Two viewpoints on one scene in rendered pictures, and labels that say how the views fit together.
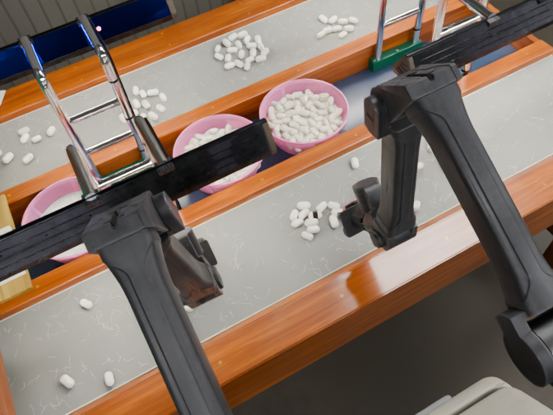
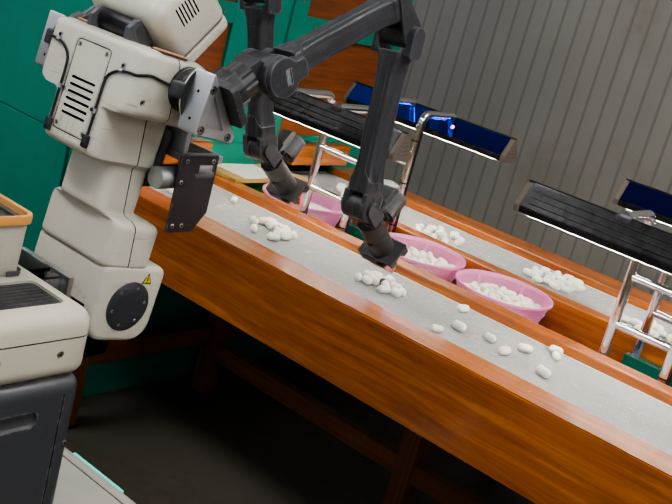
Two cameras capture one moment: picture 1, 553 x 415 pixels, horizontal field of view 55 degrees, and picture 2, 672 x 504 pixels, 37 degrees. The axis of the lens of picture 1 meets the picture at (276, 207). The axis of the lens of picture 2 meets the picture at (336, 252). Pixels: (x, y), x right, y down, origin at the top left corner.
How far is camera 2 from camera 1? 2.18 m
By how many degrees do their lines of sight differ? 59
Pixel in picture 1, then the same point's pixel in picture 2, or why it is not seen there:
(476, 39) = (595, 217)
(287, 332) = (254, 251)
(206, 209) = (350, 239)
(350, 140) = (487, 304)
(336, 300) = (298, 272)
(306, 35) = not seen: hidden behind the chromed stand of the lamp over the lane
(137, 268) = not seen: outside the picture
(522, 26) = (648, 248)
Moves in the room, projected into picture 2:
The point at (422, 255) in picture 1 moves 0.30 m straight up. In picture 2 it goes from (375, 313) to (413, 184)
